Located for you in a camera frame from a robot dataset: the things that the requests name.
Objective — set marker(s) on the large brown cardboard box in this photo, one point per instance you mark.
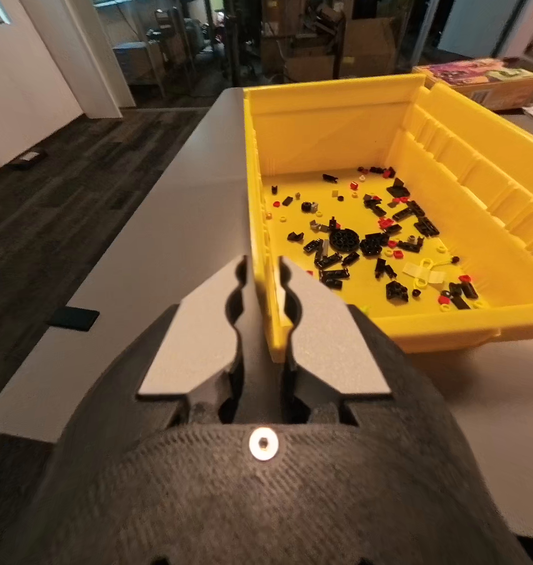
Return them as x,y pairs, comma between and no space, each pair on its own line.
363,48

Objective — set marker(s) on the small flat floor object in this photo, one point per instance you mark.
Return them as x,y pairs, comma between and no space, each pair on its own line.
28,159

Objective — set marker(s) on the black flat pad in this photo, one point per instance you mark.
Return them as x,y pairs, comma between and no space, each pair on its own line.
74,318

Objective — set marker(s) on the white cabinet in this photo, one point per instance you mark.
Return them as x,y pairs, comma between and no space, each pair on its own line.
474,26

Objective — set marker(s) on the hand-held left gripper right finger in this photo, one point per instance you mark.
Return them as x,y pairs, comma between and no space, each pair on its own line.
332,348

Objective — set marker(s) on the yellow plastic bin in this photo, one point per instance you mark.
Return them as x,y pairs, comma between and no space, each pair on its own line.
328,128

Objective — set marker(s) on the pile of lego pieces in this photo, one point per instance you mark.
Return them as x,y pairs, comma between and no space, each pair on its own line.
344,239

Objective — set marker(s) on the colourful cardboard lego box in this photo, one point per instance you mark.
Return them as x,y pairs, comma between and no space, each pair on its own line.
469,75

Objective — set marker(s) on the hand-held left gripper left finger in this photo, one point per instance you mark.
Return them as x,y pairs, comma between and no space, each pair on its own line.
191,348

